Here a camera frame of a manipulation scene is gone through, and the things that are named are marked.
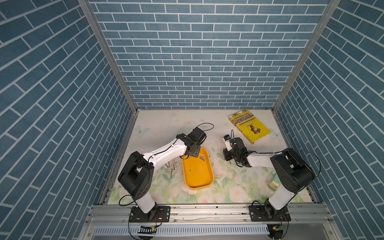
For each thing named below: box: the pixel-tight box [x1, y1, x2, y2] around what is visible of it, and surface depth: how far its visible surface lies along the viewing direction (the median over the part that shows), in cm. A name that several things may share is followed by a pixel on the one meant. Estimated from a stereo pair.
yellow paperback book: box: [228, 109, 272, 145], surface depth 110 cm
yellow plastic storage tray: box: [181, 147, 214, 190], surface depth 88 cm
